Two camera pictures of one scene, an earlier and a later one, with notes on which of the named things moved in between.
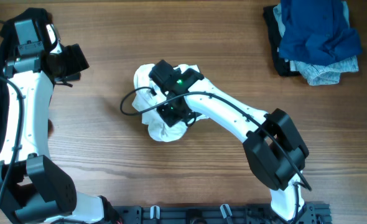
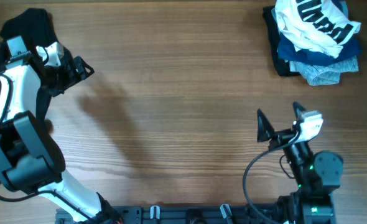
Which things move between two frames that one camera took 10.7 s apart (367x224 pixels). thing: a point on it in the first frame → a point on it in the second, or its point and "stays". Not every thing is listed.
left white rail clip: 152,211 stays
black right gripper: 320,214 stays
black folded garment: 283,66 stays
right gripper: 170,119 → 267,132
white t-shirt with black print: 147,98 → 317,25
